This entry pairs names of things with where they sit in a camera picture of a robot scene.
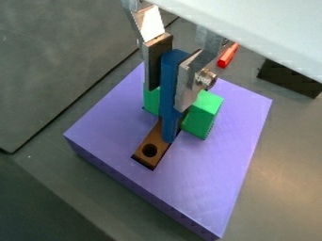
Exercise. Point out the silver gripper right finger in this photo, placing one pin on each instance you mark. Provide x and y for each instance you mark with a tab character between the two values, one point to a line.
195	75

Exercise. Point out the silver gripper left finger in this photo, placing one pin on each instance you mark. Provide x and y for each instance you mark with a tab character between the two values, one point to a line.
154	40

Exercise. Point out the blue stepped peg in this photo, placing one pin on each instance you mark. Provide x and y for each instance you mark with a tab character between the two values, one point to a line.
171	61

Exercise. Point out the purple base board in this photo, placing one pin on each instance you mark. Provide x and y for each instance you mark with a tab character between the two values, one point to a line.
196	184

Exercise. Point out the green U-shaped block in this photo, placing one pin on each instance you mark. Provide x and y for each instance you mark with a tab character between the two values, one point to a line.
201	115

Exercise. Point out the black slotted holder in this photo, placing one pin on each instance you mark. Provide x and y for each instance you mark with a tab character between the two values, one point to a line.
289	79

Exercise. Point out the brown L-shaped block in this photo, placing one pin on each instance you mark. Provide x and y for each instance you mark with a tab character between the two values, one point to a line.
153	148

